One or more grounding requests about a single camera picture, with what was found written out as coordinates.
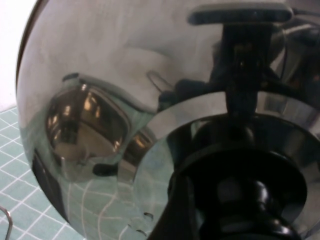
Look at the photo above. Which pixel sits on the green checkered tablecloth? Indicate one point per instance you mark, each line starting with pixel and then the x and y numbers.
pixel 15 162

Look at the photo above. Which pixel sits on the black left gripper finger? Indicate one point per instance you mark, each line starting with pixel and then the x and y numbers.
pixel 175 212

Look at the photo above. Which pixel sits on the stainless steel pot lid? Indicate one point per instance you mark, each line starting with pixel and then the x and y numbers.
pixel 100 50

